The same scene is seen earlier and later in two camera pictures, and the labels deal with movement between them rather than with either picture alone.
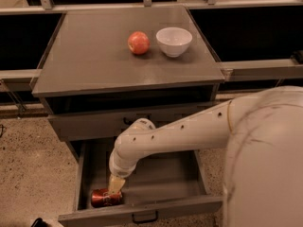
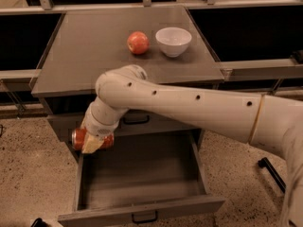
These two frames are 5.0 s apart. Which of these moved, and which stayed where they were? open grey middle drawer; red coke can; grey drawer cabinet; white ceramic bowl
Moved: red coke can
Stayed: open grey middle drawer; grey drawer cabinet; white ceramic bowl
